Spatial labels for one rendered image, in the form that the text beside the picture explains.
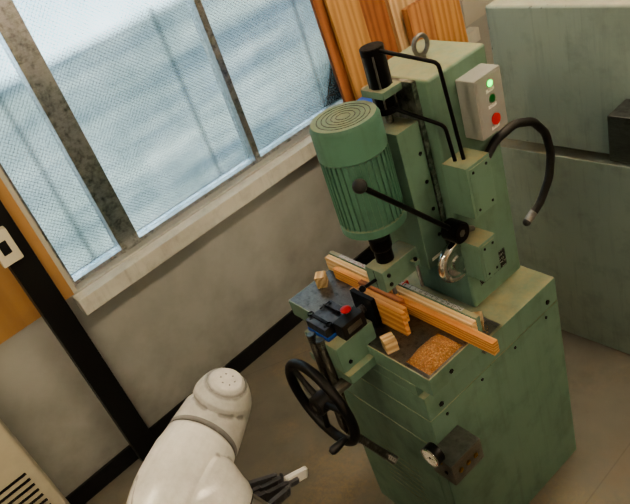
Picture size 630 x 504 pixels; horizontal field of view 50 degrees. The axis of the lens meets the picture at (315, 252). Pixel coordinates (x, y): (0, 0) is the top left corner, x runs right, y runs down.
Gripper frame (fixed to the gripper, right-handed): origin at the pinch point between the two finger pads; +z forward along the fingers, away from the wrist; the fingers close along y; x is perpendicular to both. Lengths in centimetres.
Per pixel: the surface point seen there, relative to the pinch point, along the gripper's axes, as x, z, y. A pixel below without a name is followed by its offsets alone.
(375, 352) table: -28.6, 26.5, -1.3
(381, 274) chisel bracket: -49, 31, 2
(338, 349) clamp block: -31.8, 16.1, 1.9
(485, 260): -53, 53, -15
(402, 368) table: -28.4, 26.5, -11.5
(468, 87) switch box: -98, 47, -10
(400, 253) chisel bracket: -53, 39, 4
